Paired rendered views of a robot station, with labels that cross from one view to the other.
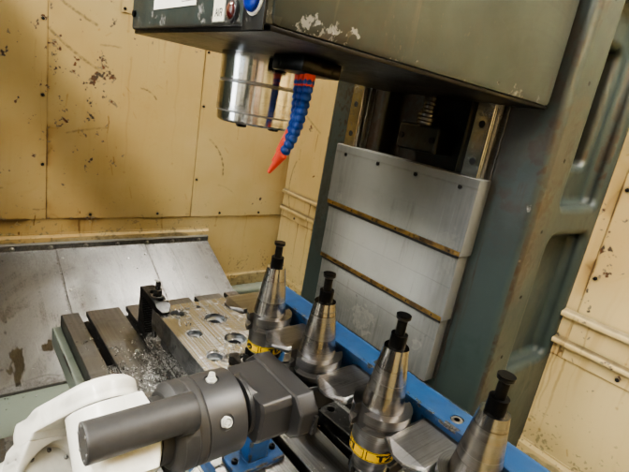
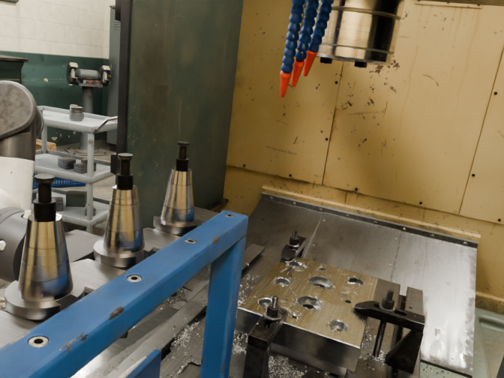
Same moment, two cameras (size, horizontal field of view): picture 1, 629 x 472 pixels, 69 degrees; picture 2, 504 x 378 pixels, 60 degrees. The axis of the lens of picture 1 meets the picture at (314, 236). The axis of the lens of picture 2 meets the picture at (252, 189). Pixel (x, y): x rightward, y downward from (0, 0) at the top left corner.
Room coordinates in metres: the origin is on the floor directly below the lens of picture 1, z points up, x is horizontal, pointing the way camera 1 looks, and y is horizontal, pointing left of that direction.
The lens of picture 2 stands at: (0.40, -0.48, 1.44)
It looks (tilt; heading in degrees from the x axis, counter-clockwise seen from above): 16 degrees down; 61
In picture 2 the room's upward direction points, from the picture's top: 7 degrees clockwise
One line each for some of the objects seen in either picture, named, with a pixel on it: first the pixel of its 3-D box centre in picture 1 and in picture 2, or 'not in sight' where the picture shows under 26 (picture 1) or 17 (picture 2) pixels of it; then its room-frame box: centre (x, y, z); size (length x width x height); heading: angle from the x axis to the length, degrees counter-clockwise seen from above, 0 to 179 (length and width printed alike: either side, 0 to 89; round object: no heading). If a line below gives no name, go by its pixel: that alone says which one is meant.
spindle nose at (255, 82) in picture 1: (261, 92); (349, 22); (0.89, 0.14, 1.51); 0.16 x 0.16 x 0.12
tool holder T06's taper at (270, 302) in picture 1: (272, 288); (179, 193); (0.58, 0.04, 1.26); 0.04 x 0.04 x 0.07
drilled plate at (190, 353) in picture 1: (223, 337); (313, 301); (0.94, 0.17, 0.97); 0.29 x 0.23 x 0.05; 41
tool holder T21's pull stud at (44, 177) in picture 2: (400, 330); (44, 196); (0.42, -0.10, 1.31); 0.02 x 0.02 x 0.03
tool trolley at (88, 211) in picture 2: not in sight; (70, 170); (0.72, 2.93, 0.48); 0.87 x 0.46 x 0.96; 138
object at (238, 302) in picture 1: (248, 302); (196, 215); (0.62, 0.08, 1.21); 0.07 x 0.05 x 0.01; 131
